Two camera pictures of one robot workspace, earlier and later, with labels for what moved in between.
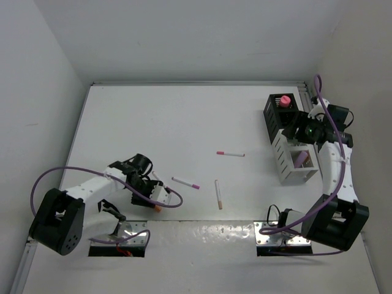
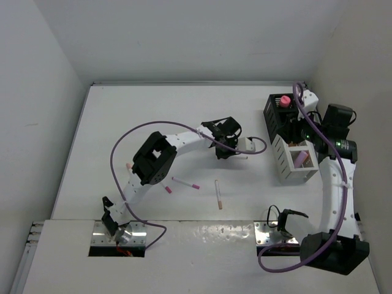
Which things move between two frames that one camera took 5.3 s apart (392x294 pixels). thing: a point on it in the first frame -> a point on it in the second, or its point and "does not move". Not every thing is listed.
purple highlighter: (301, 159) does not move
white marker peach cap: (218, 197) does not move
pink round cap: (285, 101) does not move
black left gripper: (136, 199) -> (220, 155)
